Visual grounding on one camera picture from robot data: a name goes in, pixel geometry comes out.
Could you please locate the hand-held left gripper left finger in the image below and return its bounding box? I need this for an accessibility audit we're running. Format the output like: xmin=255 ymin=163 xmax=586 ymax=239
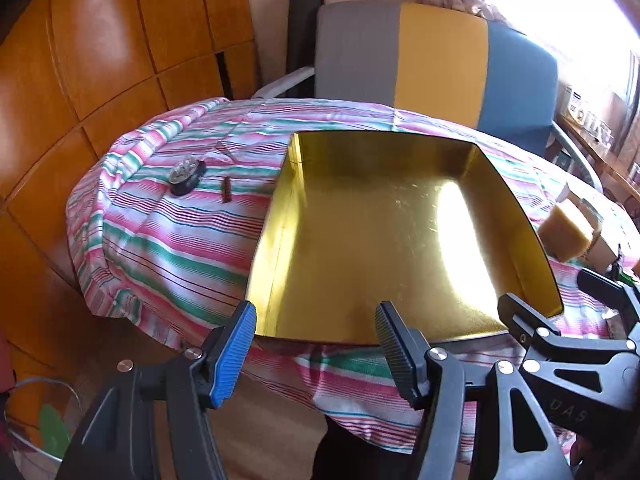
xmin=55 ymin=300 xmax=258 ymax=480

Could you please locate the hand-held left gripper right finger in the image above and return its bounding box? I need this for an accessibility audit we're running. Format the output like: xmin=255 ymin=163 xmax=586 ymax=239
xmin=374 ymin=301 xmax=574 ymax=480

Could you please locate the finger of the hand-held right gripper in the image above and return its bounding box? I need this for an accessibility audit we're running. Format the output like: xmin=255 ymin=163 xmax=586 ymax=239
xmin=497 ymin=293 xmax=638 ymax=357
xmin=576 ymin=269 xmax=640 ymax=326

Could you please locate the beige printed carton box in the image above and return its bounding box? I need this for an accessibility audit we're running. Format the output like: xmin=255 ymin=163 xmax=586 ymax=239
xmin=585 ymin=232 xmax=623 ymax=272

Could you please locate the yellow sponge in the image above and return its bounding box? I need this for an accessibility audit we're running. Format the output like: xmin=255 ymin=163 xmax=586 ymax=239
xmin=537 ymin=199 xmax=603 ymax=263

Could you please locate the gold-lined square container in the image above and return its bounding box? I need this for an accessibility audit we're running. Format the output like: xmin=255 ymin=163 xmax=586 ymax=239
xmin=246 ymin=131 xmax=564 ymax=346

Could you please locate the person's right hand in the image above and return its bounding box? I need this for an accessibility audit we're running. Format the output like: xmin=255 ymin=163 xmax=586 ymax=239
xmin=570 ymin=432 xmax=608 ymax=471

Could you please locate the wooden side desk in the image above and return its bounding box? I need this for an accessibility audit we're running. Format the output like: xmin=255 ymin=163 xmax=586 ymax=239
xmin=555 ymin=110 xmax=640 ymax=201

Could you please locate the striped tablecloth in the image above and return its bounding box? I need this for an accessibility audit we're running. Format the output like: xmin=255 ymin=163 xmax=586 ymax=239
xmin=65 ymin=97 xmax=640 ymax=463

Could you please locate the row of clear jars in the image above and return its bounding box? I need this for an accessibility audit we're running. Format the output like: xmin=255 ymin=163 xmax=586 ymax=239
xmin=585 ymin=110 xmax=616 ymax=143

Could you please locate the round black puck light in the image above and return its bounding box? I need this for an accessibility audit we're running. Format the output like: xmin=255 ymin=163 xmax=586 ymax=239
xmin=167 ymin=157 xmax=207 ymax=196

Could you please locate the white carton on desk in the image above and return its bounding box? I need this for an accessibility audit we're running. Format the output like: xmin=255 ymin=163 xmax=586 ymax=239
xmin=562 ymin=85 xmax=588 ymax=121

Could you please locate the grey yellow blue armchair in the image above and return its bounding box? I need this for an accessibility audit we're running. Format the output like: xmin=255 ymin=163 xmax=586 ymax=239
xmin=252 ymin=1 xmax=606 ymax=193

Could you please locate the window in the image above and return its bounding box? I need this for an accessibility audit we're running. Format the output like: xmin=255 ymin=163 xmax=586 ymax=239
xmin=495 ymin=0 xmax=640 ymax=101

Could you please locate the black rolled mat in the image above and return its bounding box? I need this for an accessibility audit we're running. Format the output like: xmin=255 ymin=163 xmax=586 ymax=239
xmin=286 ymin=0 xmax=326 ymax=98

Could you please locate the orange wooden cabinet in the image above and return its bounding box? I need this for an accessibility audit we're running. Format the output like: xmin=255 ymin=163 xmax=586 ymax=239
xmin=0 ymin=0 xmax=261 ymax=361

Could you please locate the wire wastebasket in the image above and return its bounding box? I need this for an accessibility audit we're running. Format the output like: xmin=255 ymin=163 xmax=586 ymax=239
xmin=2 ymin=377 xmax=83 ymax=480

